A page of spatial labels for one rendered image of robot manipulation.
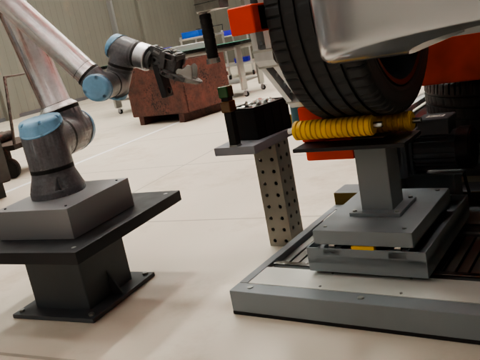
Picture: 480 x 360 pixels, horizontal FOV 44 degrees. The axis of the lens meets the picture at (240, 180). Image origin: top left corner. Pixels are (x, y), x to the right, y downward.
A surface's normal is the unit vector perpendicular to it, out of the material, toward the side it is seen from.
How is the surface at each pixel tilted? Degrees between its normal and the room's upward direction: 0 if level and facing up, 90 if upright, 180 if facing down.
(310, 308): 90
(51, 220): 90
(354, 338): 0
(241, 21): 90
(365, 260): 90
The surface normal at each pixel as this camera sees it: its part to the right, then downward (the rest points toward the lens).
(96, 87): -0.13, 0.33
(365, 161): -0.53, 0.29
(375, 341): -0.18, -0.96
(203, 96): 0.75, 0.02
